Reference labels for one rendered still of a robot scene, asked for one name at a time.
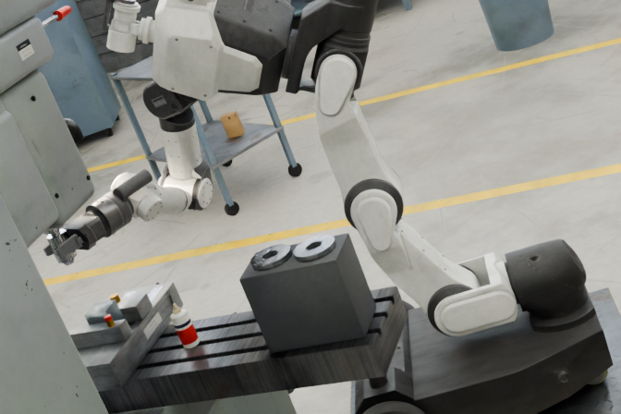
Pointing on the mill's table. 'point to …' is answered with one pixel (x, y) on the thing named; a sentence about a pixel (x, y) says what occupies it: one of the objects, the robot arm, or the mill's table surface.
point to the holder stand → (309, 293)
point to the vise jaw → (135, 307)
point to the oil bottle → (184, 327)
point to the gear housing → (22, 52)
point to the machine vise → (125, 338)
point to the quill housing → (49, 144)
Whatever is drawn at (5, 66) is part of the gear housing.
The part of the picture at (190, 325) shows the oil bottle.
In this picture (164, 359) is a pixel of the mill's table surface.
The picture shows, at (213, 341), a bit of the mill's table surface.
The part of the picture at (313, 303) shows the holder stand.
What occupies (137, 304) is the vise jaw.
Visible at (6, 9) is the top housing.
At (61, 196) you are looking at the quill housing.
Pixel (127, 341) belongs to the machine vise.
